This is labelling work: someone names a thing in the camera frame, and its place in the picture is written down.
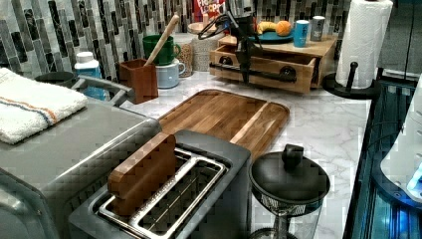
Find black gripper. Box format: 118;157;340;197
229;14;263;84

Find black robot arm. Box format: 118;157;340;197
225;0;258;84

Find light blue ceramic mug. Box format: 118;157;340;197
155;59;186;89

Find black paper towel stand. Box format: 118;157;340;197
322;62;381;100

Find black metal drawer handle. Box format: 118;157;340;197
209;56;297;83

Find grey two-slot toaster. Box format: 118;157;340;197
69;129;251;239

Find grey can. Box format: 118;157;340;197
310;16;325;42

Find brown wooden utensil holder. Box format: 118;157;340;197
118;59;158;105

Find light wooden drawer cabinet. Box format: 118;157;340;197
218;36;336;89

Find orange fruit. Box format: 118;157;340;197
275;20;292;37

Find green ceramic mug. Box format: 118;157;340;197
142;35;181;66

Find grey toaster oven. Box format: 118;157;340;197
1;77;160;239

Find wooden toast slice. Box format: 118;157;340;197
107;132;176;216

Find white striped towel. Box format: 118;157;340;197
0;68;88;144

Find yellow banana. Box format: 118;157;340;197
257;21;277;35

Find glass jar of grains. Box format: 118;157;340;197
173;33;193;78

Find glass jar with black lid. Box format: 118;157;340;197
249;144;330;239

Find teal plate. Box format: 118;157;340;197
250;31;294;44

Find red cereal box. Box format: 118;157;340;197
192;0;225;22

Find dark round bowl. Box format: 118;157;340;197
35;72;77;88

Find glass jar with wooden lid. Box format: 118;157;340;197
188;22;225;72

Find white paper towel roll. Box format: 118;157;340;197
335;0;393;89

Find blue can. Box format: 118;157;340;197
294;20;310;48

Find dark wooden cutting board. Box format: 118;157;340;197
159;90;290;159

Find wooden spoon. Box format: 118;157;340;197
144;14;180;66

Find white capped blue bottle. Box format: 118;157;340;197
75;52;106;101

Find black cables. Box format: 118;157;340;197
197;9;240;41

